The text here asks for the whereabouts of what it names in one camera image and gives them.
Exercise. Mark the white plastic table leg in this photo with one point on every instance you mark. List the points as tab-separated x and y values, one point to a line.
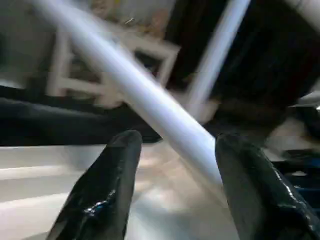
217	55
140	90

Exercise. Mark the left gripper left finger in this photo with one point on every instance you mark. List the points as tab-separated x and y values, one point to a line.
100	200

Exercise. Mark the white plastic table top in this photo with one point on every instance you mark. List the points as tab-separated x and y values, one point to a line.
50	185

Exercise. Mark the white glass door cabinet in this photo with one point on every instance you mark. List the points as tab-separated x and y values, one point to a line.
125	55

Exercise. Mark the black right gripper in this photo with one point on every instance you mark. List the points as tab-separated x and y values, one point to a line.
306	150

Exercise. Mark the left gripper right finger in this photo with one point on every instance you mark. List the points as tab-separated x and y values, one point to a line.
265	200

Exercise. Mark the black work mat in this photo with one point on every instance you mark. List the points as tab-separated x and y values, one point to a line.
50	122

